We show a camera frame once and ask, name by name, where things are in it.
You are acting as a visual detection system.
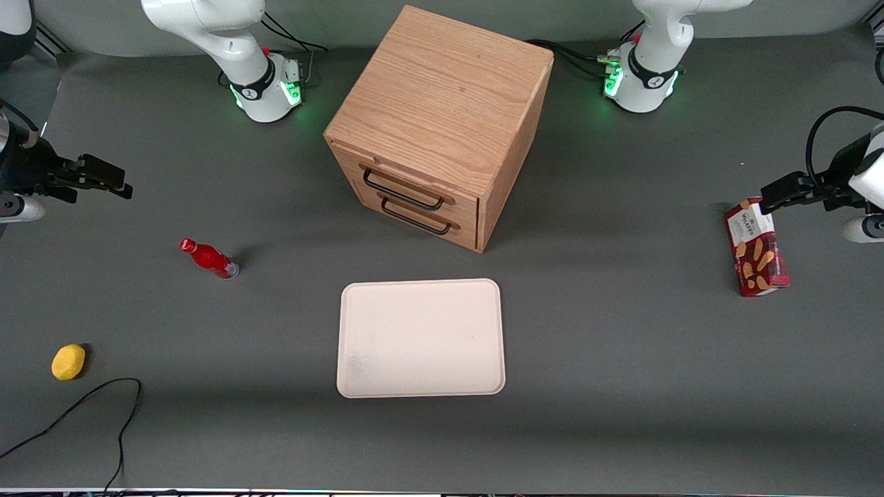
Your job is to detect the red shortbread cookie box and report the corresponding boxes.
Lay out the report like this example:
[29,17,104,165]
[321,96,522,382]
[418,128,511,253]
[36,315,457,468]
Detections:
[724,197,791,298]

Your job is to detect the black left arm base cables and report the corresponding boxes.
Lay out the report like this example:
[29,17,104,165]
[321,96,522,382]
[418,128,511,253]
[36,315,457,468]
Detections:
[526,21,647,81]

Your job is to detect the oak wooden drawer cabinet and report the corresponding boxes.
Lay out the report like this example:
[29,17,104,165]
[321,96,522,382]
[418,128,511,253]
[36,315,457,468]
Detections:
[323,5,555,254]

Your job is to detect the black right arm base cables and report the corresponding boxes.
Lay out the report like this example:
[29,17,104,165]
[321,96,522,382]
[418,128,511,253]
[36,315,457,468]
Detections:
[261,10,330,87]

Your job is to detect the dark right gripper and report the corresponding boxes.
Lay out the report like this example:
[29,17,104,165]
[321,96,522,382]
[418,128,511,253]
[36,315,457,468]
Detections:
[3,138,134,204]

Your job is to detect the red plastic bottle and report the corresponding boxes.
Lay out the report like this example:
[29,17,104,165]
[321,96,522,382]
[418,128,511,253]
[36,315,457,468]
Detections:
[179,237,240,280]

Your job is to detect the aluminium frame rail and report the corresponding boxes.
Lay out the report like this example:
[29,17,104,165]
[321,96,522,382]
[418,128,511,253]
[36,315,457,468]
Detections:
[30,19,71,60]

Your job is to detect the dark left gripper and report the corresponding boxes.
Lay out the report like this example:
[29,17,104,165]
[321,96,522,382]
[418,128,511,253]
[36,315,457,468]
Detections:
[760,134,875,217]

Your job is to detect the thin black table cable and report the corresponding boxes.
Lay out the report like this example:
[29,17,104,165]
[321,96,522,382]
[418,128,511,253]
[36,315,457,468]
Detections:
[0,378,144,495]

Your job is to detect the yellow lemon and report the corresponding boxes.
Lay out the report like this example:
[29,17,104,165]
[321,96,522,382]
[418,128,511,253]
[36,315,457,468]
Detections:
[51,344,87,382]

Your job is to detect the black arm base cables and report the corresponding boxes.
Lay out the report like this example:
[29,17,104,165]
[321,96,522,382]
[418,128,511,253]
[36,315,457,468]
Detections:
[526,21,647,81]
[261,10,330,87]

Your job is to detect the cream plastic tray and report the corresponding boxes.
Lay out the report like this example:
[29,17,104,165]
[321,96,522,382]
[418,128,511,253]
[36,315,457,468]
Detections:
[336,278,506,399]

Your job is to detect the black left gripper cable loop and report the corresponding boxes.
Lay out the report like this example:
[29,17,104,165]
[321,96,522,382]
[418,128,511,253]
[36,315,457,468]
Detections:
[805,106,884,195]

